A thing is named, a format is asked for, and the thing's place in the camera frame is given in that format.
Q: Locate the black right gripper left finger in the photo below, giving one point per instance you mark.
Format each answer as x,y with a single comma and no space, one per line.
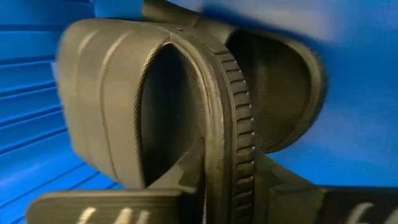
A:
109,205

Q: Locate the blue plastic bin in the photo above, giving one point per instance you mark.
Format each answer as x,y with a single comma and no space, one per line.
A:
357,124

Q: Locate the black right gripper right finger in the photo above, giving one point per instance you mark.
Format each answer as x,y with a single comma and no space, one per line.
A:
311,205

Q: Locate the black slide sandal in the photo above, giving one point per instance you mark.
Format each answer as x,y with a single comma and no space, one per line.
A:
280,93
109,93

